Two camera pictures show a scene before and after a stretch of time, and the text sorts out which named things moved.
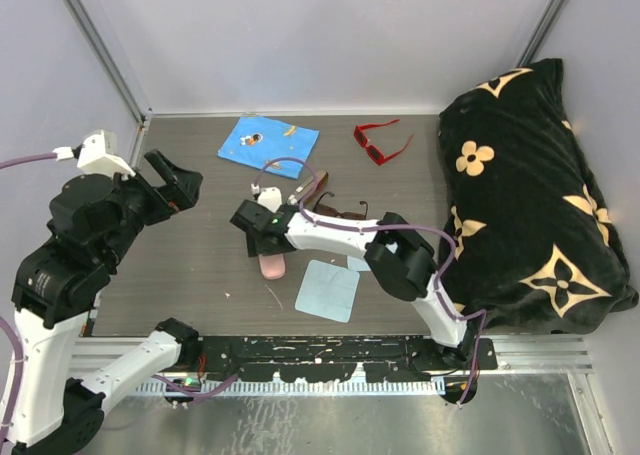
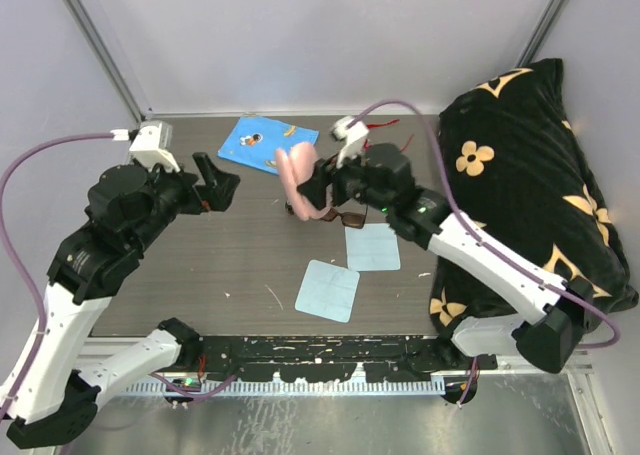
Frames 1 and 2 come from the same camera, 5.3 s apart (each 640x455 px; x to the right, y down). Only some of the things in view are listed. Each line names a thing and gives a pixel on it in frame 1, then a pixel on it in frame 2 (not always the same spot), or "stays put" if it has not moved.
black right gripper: (255, 246) to (322, 176)
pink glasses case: (272, 265) to (296, 163)
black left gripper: (183, 187) to (217, 193)
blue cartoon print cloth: (254, 140) stays put
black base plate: (387, 357) stays put
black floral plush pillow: (535, 245) stays put
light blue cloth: (327, 290) stays put
